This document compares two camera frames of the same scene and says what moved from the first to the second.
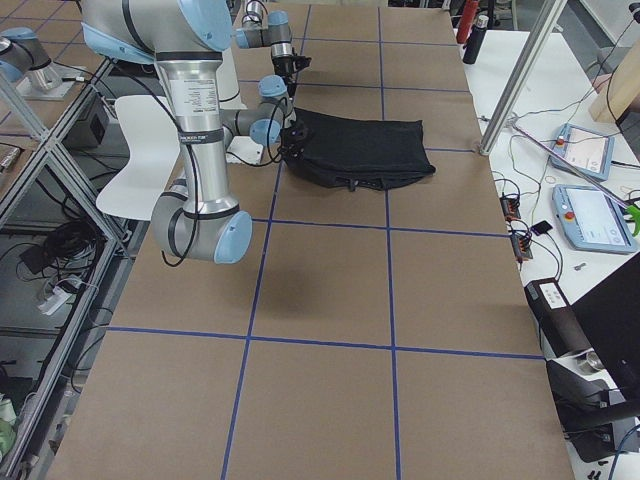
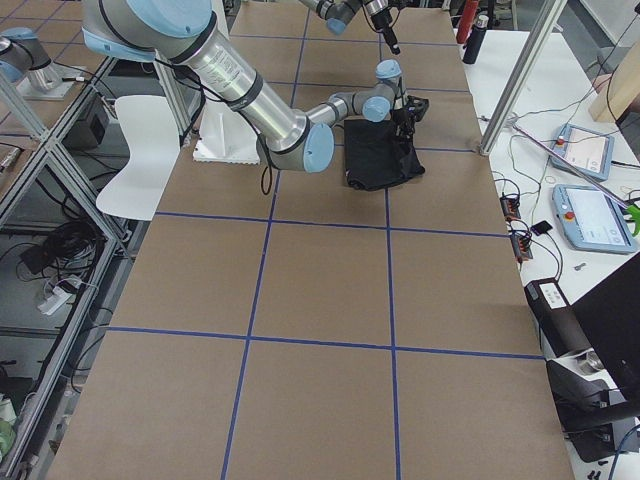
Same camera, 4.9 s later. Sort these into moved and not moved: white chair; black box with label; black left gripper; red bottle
Moved: black left gripper
Not moved: black box with label; white chair; red bottle
